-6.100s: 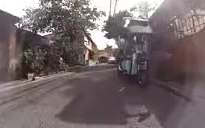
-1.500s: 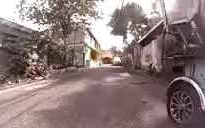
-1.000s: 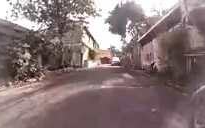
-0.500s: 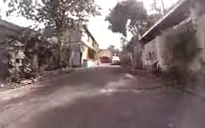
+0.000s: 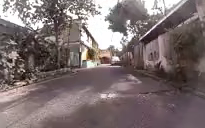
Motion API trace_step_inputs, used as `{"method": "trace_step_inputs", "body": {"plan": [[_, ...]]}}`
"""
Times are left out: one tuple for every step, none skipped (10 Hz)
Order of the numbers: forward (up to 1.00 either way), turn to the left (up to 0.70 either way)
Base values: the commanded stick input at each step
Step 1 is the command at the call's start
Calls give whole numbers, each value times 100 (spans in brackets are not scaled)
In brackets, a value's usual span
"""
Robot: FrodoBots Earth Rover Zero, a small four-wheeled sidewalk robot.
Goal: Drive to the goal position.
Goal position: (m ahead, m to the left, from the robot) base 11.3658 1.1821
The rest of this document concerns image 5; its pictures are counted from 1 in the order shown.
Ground dark leafy tree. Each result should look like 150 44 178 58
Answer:
104 0 164 44

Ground building with colourful front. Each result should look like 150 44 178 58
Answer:
39 19 101 69

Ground grey concrete wall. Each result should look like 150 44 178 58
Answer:
0 14 34 81

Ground pale concrete kerb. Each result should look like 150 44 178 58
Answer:
133 68 205 103
0 66 81 98

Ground red building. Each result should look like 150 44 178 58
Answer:
99 49 113 65

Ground climbing bush on wall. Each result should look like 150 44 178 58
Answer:
169 23 205 83

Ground large leafy tree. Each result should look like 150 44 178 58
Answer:
3 0 103 69

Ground grey asphalt road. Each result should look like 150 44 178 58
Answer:
0 64 205 128

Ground green bushes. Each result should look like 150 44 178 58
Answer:
0 31 74 88

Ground building with grey wall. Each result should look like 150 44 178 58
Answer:
121 0 205 76

